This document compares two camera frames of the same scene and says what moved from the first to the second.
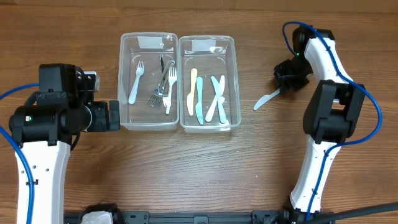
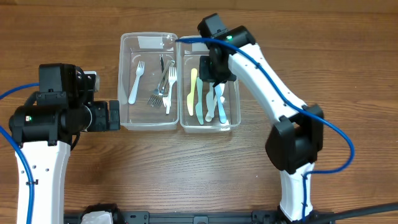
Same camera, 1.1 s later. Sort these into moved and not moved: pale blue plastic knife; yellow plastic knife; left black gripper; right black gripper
Moved: pale blue plastic knife; right black gripper
Not moved: left black gripper; yellow plastic knife
